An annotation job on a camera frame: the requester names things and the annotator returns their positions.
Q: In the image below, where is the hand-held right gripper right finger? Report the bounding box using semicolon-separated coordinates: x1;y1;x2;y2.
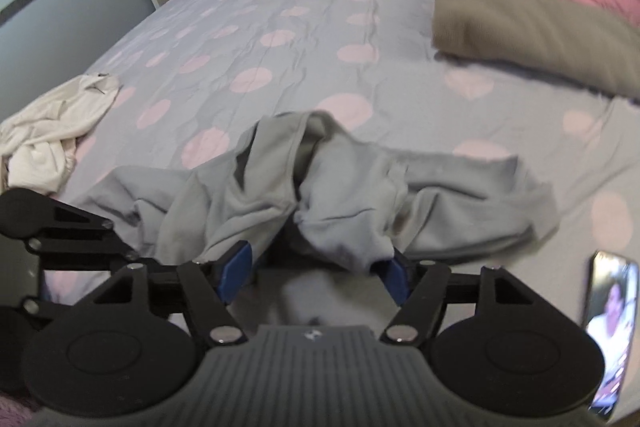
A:
372;252;532;350

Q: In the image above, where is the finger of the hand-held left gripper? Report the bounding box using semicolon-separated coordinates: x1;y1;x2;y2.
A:
0;188;151;277
20;294;71;325

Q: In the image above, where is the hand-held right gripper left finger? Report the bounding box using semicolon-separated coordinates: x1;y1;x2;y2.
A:
92;241;253;349

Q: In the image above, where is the light grey cotton garment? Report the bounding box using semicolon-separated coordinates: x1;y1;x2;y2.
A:
82;109;558;278

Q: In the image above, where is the white crumpled garment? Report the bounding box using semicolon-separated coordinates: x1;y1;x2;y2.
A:
0;74;122;196

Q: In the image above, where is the smartphone with lit screen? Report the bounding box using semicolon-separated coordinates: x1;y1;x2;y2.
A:
582;249;640;423

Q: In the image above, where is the beige folded blanket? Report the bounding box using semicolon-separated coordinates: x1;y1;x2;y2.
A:
431;0;640;101

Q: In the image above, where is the dark wall-mounted bar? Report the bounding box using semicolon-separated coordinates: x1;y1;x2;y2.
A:
0;0;39;26

